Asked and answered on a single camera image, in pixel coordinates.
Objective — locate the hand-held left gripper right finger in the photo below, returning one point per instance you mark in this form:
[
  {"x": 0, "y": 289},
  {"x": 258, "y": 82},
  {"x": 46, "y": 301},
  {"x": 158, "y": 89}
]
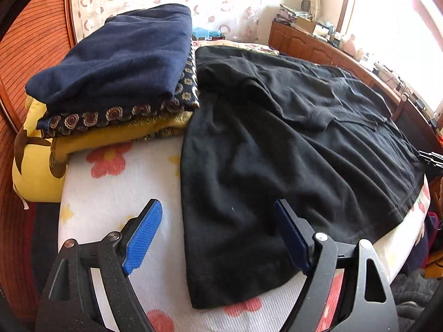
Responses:
[{"x": 292, "y": 237}]

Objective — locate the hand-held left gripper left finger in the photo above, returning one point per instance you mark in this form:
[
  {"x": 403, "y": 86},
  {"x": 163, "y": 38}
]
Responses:
[{"x": 143, "y": 240}]

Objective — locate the black printed t-shirt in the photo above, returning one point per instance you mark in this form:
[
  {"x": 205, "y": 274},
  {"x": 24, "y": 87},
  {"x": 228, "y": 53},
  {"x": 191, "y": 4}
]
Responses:
[{"x": 259, "y": 166}]

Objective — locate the strawberry flower bed sheet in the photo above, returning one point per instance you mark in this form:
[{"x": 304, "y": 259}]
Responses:
[{"x": 114, "y": 200}]

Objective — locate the yellow folded garment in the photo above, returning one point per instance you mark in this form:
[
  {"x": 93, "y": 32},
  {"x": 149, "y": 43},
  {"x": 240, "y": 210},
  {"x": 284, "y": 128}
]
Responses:
[{"x": 103, "y": 139}]

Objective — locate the yellow plush toy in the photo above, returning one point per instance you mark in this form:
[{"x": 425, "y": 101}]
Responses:
[{"x": 34, "y": 179}]

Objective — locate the dark grey jacket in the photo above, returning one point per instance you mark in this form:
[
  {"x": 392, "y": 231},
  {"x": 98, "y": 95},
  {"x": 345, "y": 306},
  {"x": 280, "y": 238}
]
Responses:
[{"x": 412, "y": 294}]

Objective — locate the pink jug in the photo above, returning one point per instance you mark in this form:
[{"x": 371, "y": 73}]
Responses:
[{"x": 350, "y": 45}]

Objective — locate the wood-framed window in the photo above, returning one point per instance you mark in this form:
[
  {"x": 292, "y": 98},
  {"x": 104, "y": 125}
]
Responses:
[{"x": 398, "y": 13}]

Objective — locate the long wooden cabinet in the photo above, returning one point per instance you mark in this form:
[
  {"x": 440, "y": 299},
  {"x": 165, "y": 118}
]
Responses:
[{"x": 311, "y": 46}]

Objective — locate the cardboard box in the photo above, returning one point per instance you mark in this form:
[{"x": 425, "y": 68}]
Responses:
[{"x": 309, "y": 26}]

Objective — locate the navy folded garment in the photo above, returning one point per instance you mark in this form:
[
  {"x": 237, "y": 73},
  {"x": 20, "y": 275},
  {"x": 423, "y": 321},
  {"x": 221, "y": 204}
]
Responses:
[{"x": 117, "y": 55}]

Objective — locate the floral blanket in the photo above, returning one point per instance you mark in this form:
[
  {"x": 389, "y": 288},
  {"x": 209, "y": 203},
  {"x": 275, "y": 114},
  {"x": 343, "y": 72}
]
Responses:
[{"x": 242, "y": 46}]

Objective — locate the dark woven fan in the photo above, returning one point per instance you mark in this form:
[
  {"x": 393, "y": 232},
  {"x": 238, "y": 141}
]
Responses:
[{"x": 306, "y": 6}]

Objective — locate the stack of folded papers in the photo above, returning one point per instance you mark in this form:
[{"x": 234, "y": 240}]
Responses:
[{"x": 290, "y": 13}]

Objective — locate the blue item on box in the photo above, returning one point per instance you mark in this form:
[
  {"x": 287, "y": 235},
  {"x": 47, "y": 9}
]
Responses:
[{"x": 207, "y": 33}]

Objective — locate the wooden slatted wardrobe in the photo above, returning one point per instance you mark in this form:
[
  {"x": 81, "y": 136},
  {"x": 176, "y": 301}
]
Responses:
[{"x": 31, "y": 41}]

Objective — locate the sheer circle-patterned curtain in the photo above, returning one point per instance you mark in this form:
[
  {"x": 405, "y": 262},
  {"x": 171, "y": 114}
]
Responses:
[{"x": 207, "y": 0}]

